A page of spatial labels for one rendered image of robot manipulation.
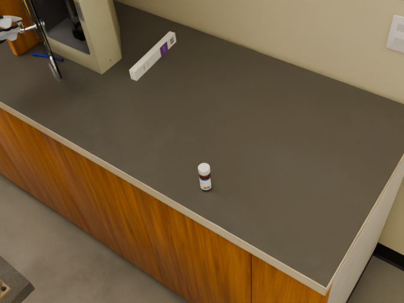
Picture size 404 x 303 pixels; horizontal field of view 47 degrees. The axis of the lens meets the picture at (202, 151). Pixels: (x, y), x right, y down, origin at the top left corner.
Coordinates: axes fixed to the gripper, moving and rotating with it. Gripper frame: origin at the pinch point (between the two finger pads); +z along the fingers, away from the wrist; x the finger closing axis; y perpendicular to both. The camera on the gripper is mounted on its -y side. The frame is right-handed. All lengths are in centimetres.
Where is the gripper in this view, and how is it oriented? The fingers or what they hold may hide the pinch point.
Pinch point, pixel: (18, 21)
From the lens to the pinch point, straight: 167.8
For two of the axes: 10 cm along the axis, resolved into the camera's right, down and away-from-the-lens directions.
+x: -0.8, -6.5, -7.5
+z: 8.9, -3.9, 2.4
